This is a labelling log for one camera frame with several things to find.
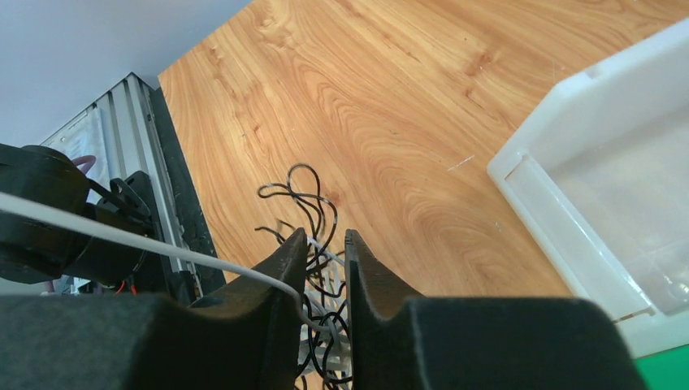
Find green plastic bin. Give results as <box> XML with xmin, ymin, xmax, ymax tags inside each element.
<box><xmin>635</xmin><ymin>344</ymin><xmax>689</xmax><ymax>390</ymax></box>

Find white cable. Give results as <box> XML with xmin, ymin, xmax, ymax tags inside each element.
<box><xmin>0</xmin><ymin>191</ymin><xmax>345</xmax><ymax>345</ymax></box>

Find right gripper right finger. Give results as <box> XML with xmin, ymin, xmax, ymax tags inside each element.
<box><xmin>345</xmin><ymin>229</ymin><xmax>646</xmax><ymax>389</ymax></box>

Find cable bundle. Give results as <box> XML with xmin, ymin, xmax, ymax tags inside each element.
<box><xmin>253</xmin><ymin>162</ymin><xmax>357</xmax><ymax>390</ymax></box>

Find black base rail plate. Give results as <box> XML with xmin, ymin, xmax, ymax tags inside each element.
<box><xmin>130</xmin><ymin>81</ymin><xmax>225</xmax><ymax>306</ymax></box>

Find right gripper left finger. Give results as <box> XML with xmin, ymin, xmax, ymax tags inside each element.
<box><xmin>0</xmin><ymin>227</ymin><xmax>309</xmax><ymax>390</ymax></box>

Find white plastic bin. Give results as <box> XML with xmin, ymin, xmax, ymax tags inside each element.
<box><xmin>487</xmin><ymin>20</ymin><xmax>688</xmax><ymax>358</ymax></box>

